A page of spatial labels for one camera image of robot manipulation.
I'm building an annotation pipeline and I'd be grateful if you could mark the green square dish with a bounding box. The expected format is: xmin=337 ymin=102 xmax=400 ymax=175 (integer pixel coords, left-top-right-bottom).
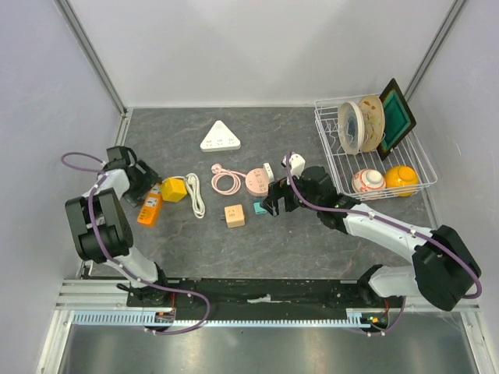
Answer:
xmin=377 ymin=78 xmax=416 ymax=161

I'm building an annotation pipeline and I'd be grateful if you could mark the orange power strip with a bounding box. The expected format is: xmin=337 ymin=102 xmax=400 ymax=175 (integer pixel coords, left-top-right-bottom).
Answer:
xmin=137 ymin=184 xmax=163 ymax=228

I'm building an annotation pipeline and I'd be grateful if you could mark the red white patterned bowl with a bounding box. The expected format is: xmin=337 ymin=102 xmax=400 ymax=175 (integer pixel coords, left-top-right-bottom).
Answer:
xmin=352 ymin=168 xmax=386 ymax=193

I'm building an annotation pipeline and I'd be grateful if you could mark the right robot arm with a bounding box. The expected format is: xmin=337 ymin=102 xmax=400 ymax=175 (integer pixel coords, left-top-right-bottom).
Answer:
xmin=260 ymin=167 xmax=482 ymax=311

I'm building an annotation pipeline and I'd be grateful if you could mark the beige patterned plate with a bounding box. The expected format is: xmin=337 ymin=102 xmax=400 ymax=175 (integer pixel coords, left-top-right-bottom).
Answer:
xmin=359 ymin=95 xmax=385 ymax=153

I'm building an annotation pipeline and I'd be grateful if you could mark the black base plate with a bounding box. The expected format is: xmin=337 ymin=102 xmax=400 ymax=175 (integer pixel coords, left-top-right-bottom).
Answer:
xmin=122 ymin=278 xmax=402 ymax=319

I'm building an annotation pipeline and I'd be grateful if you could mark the teal charger adapter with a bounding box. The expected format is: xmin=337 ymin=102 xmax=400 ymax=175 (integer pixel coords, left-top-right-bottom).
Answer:
xmin=253 ymin=200 xmax=267 ymax=215

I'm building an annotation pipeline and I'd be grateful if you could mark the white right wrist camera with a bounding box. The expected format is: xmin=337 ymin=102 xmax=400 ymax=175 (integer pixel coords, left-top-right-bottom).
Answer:
xmin=281 ymin=153 xmax=306 ymax=178

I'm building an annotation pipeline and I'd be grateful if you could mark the beige cube socket adapter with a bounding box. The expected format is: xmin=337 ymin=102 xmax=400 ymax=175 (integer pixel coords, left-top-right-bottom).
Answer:
xmin=221 ymin=204 xmax=246 ymax=228

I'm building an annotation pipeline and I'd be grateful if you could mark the grey cable duct rail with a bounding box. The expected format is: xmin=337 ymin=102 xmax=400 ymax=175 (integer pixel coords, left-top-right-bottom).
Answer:
xmin=73 ymin=310 xmax=370 ymax=329

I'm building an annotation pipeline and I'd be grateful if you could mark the yellow bowl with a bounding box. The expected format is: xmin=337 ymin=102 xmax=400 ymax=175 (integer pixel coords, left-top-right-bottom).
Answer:
xmin=384 ymin=165 xmax=419 ymax=197

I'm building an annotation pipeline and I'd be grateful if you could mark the cream plate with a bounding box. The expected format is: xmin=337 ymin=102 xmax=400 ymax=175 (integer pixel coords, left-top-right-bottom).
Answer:
xmin=338 ymin=101 xmax=365 ymax=155

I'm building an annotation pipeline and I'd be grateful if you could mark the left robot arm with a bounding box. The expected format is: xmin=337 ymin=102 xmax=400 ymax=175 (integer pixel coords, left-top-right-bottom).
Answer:
xmin=65 ymin=146 xmax=172 ymax=306

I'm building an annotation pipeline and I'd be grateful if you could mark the pink round power strip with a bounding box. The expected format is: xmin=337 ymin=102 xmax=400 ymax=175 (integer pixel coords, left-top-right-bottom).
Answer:
xmin=245 ymin=168 xmax=269 ymax=197

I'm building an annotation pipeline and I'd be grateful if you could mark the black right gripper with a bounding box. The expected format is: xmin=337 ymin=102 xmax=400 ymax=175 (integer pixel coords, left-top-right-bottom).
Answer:
xmin=260 ymin=168 xmax=321 ymax=217

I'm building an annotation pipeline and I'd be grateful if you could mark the white plug adapter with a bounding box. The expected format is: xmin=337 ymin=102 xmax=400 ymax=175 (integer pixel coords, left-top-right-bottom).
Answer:
xmin=263 ymin=163 xmax=274 ymax=183

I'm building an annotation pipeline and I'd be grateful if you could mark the white wire dish rack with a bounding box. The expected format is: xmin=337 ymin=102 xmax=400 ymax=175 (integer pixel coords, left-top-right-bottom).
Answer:
xmin=314 ymin=96 xmax=437 ymax=200

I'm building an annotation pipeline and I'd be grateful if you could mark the white triangular power strip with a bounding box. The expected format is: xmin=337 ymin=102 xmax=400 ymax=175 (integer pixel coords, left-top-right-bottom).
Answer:
xmin=200 ymin=120 xmax=241 ymax=153

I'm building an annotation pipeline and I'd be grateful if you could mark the yellow cube socket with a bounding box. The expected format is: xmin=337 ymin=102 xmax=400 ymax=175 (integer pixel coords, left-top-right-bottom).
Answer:
xmin=161 ymin=177 xmax=188 ymax=203

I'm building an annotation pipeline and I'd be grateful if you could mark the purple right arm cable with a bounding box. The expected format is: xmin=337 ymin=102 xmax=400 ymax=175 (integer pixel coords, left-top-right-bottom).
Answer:
xmin=283 ymin=151 xmax=483 ymax=338

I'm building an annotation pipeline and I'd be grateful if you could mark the pink coiled cable with plug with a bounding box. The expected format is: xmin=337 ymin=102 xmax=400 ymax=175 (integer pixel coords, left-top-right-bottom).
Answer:
xmin=211 ymin=163 xmax=249 ymax=195

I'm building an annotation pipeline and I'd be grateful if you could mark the white cable with plug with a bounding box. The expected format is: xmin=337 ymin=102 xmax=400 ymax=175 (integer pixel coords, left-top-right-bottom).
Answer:
xmin=182 ymin=173 xmax=207 ymax=219

